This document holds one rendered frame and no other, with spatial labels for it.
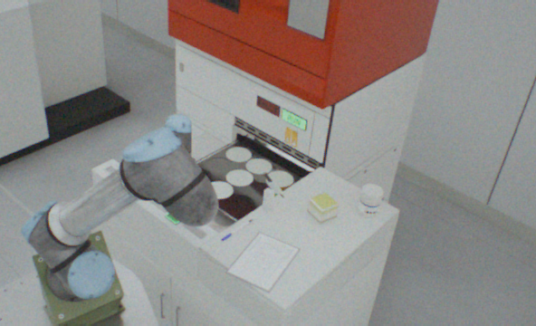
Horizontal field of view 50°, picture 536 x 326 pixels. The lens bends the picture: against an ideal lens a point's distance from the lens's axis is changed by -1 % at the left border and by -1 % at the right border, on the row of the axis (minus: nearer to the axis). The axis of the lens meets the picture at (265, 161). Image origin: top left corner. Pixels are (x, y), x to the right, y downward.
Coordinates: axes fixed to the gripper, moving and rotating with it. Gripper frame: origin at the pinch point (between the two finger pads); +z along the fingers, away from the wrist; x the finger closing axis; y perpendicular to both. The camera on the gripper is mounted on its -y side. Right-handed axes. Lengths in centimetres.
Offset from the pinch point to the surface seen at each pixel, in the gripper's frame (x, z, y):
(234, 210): -6.0, 7.5, 22.4
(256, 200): -7.6, 7.4, 32.0
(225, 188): 4.7, 7.4, 28.8
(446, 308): -62, 97, 125
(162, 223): 1.4, 2.1, -3.9
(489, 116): -28, 32, 207
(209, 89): 45, -7, 59
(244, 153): 15, 7, 50
